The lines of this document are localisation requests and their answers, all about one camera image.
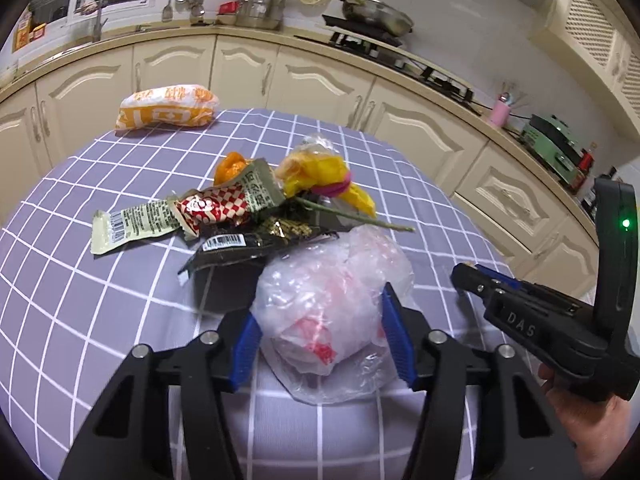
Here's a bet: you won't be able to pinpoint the yellow plastic bag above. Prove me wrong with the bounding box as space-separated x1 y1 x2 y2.
274 133 376 218

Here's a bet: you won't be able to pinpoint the cream kitchen cabinets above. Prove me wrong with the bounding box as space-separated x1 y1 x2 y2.
1 28 598 296

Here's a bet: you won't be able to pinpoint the black gas stove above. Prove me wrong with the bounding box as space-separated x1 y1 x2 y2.
295 14 482 116

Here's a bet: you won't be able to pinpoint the kitchen faucet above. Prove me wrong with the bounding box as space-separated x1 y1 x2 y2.
76 0 105 42

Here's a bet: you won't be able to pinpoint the white plastic bag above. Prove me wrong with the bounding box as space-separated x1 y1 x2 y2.
250 226 414 405

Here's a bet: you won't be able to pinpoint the dark sauce bottles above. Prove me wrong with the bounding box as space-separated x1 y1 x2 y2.
578 142 617 221

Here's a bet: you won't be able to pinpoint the upper wall cabinets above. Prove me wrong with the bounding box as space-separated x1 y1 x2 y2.
529 0 639 141

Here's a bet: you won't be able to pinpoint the black snack wrapper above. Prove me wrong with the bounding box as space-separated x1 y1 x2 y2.
177 217 338 286

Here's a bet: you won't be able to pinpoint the orange white bread package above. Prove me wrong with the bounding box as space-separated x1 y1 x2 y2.
115 84 219 130

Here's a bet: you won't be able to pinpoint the person's right hand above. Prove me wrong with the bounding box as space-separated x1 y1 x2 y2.
538 363 631 479

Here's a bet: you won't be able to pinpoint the steel cooking pot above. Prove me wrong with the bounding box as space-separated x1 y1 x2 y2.
235 0 285 30

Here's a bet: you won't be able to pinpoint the frying pan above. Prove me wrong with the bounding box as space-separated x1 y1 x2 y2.
340 0 414 37

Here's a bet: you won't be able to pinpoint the purple checkered tablecloth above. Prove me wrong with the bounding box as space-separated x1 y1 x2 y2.
1 108 511 479

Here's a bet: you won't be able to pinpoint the green countertop appliance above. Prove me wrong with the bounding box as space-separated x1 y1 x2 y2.
520 115 584 188

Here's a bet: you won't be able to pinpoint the green checkered snack wrapper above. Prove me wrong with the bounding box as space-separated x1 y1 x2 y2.
91 158 285 256

